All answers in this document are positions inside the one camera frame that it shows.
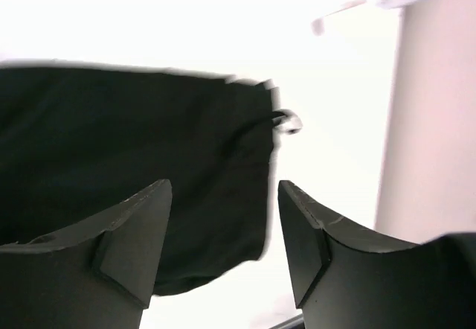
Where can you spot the black trousers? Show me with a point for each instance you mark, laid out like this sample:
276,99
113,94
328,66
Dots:
75,141

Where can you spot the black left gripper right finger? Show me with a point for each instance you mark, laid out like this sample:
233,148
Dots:
345,275

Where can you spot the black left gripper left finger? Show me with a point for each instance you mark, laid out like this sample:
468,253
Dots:
97,273

